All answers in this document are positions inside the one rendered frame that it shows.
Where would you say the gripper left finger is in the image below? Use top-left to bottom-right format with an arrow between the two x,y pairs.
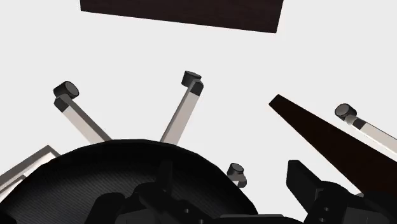
115,160 -> 218,224

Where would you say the dark brown table with casters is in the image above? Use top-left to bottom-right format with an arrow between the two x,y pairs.
268,94 -> 397,199

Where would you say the grey rectangular frame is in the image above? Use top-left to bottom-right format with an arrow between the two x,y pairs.
0,144 -> 62,202

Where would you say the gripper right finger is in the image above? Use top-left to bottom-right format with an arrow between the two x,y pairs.
286,159 -> 397,224

